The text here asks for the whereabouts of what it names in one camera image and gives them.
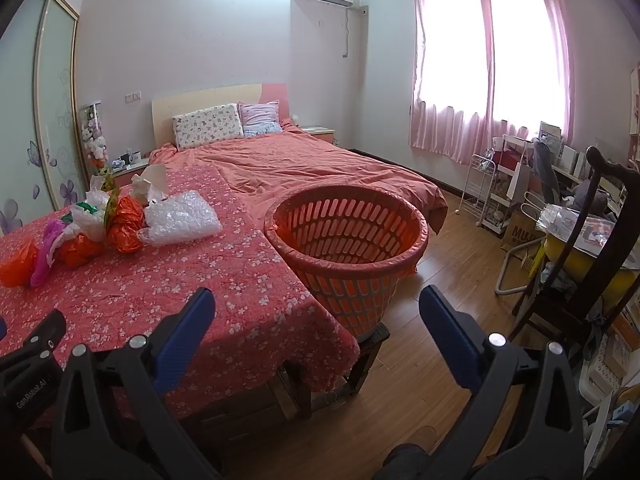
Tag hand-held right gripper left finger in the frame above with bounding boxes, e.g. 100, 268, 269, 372
50, 287, 221, 480

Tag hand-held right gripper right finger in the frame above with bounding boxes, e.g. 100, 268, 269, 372
419, 285, 586, 480

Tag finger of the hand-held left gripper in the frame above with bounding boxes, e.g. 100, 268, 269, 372
14, 309, 68, 357

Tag orange plastic bag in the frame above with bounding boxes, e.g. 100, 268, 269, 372
0, 239, 42, 289
106, 195, 147, 255
54, 232, 106, 267

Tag orange plastic laundry basket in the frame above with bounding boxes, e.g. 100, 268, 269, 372
263, 183, 430, 341

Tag yellow-green foil bag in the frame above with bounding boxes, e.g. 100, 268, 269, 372
96, 166, 122, 242

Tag red floral tablecloth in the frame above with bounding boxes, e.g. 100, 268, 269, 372
0, 165, 361, 413

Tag pink plastic bag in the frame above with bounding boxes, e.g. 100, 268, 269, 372
30, 219, 69, 289

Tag dark wooden stool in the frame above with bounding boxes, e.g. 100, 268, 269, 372
344, 322, 392, 397

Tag clear white plastic bag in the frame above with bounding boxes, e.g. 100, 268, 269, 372
137, 190, 224, 247

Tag brown paper bag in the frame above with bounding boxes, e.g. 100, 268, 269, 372
501, 210, 547, 262

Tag dark wooden table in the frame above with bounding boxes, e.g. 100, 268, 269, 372
190, 357, 313, 443

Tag yellow plastic tub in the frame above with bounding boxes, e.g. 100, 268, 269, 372
542, 232, 640, 312

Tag dark wooden chair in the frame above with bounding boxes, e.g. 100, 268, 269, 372
505, 146, 640, 363

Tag cream plastic bag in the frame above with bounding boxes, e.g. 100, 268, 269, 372
131, 164, 170, 207

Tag white paper bag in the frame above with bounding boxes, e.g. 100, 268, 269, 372
505, 160, 534, 202

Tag white perforated plastic basket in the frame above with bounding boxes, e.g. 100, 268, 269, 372
579, 335, 640, 413

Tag clear plastic packages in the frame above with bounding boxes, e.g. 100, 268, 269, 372
537, 203, 622, 252

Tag pink and white nightstand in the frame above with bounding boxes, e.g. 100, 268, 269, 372
300, 125, 337, 148
111, 157, 151, 186

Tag grey garment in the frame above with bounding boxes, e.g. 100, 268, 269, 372
531, 139, 564, 207

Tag clear tube of stuffed toys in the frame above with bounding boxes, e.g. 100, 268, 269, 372
80, 103, 110, 181

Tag white floral pillow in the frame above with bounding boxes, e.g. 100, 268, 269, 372
172, 103, 244, 150

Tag bed with salmon duvet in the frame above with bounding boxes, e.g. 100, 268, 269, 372
145, 127, 448, 277

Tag pink curtain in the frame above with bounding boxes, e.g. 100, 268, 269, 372
479, 0, 574, 166
409, 0, 493, 162

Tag wardrobe with purple flower doors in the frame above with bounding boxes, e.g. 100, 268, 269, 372
0, 0, 82, 237

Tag pink striped pillow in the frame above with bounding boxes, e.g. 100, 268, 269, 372
238, 100, 284, 138

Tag cream and pink headboard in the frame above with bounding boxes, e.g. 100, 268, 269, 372
151, 83, 291, 148

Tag white metal tube frame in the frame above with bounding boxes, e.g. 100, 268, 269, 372
495, 244, 547, 297

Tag white wire rack cart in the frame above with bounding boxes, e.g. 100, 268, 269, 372
460, 152, 512, 234

